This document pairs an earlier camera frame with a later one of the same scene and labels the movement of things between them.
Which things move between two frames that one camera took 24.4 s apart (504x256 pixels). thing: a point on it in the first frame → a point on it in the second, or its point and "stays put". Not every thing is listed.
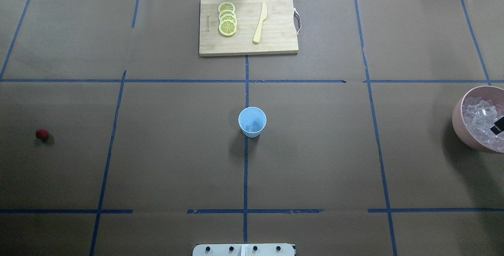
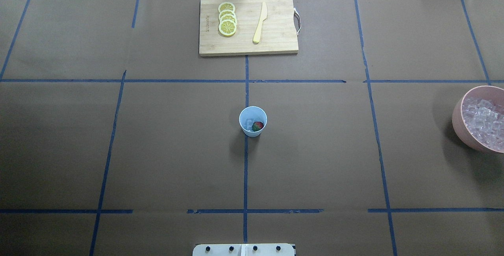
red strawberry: x=41 y=134 → x=256 y=126
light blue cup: x=252 y=120 stays put
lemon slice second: x=226 y=12 stays put
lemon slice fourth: x=227 y=27 stays put
